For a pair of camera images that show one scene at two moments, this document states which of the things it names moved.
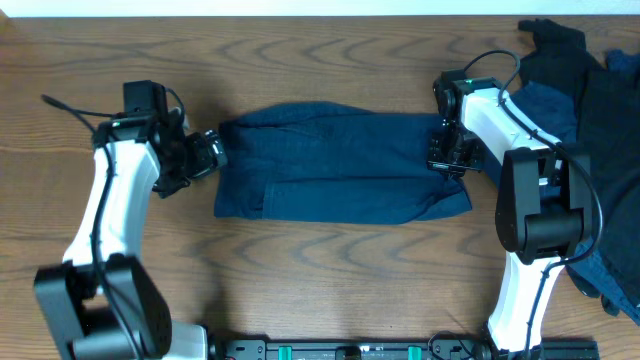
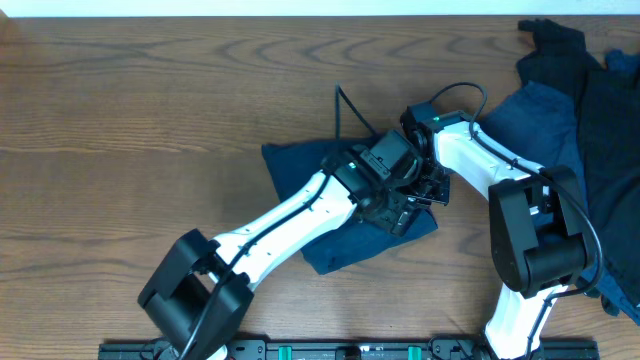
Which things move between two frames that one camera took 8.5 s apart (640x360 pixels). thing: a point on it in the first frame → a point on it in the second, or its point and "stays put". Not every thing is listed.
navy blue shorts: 317,162 → 292,164
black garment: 608,121 stays put
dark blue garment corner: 618,61 stays put
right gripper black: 445,163 → 435,185
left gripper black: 211,153 → 396,218
